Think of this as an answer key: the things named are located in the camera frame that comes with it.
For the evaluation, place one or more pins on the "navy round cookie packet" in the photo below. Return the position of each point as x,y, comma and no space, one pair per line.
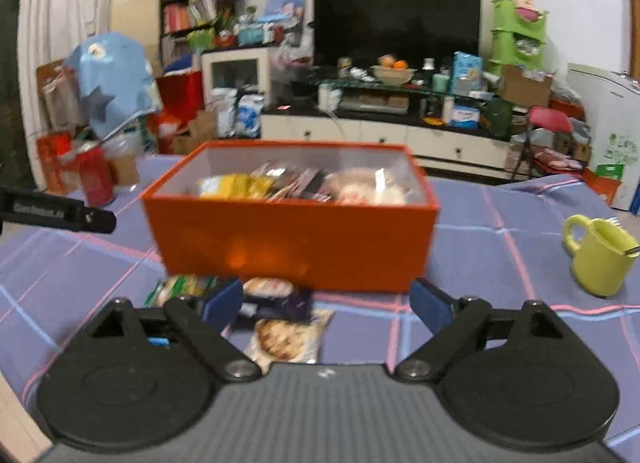
273,299

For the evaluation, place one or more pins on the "green plastic shelf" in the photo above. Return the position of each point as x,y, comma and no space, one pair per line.
519,35

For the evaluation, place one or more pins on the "orange storage box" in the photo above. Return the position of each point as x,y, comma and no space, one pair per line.
340,247

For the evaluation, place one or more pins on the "green white biscuit packet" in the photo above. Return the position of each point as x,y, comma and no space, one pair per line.
176,286

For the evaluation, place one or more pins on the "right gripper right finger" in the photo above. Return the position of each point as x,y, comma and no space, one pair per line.
458,327

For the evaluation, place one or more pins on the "white tv cabinet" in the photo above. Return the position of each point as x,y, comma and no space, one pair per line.
435,148

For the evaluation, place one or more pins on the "yellow green mug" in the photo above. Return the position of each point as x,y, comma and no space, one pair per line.
602,251

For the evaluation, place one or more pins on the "silver grey snack bag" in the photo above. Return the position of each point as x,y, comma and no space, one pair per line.
280,341

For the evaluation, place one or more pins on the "white small cabinet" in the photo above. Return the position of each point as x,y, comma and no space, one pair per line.
246,68

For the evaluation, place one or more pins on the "clear plastic jar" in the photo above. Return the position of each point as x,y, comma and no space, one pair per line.
120,152

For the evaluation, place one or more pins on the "red carton box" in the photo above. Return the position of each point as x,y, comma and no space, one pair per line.
50,149

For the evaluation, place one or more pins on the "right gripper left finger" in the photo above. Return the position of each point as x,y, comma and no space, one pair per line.
199,322

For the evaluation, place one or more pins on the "dark red brick snack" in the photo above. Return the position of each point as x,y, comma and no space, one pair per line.
311,185

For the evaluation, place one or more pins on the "black television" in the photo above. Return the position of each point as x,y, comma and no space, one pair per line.
409,30

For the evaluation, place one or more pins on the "yellow snack bag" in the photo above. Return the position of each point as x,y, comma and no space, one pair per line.
234,187

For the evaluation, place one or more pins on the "red soda can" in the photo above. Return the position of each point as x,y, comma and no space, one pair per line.
95,175

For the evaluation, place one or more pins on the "blue fish shaped cover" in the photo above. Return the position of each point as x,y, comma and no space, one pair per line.
115,82

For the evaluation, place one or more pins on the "blue plaid tablecloth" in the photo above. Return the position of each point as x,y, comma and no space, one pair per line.
503,244

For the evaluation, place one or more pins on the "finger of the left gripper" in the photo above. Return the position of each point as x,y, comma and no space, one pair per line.
44,210

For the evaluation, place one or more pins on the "fruit bowl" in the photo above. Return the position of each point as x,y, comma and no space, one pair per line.
391,71

